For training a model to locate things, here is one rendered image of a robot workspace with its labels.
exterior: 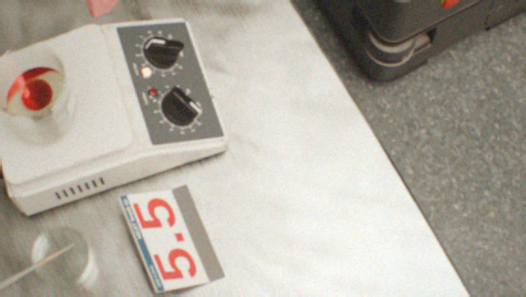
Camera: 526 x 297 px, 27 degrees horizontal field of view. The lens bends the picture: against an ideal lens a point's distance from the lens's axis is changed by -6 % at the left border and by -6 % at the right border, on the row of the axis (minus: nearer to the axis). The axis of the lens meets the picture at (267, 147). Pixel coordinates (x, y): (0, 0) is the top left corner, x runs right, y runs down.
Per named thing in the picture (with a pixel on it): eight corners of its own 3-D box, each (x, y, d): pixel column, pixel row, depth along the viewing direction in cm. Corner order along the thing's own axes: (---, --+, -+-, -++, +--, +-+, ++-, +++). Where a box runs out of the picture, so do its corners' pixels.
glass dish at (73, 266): (105, 271, 99) (101, 265, 97) (55, 301, 98) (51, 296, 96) (73, 220, 100) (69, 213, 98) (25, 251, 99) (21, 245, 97)
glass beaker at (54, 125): (59, 67, 96) (42, 26, 88) (95, 123, 94) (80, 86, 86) (-6, 110, 94) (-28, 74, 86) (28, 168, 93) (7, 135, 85)
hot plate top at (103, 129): (101, 23, 98) (100, 19, 97) (138, 147, 94) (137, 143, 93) (-22, 68, 96) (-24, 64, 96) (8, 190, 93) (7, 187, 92)
